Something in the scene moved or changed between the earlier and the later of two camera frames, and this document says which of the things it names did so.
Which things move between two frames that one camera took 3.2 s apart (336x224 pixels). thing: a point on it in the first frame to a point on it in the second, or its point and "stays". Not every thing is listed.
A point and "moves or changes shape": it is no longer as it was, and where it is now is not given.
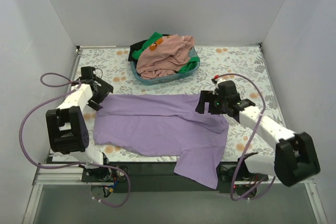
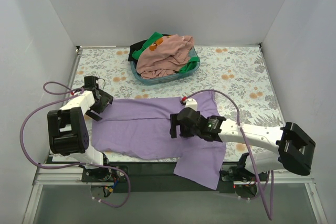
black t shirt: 136,46 stays
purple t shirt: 164,125 moves or changes shape
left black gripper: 102,92 to 102,102
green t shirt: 155,37 stays
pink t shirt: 165,56 stays
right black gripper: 207,102 to 174,125
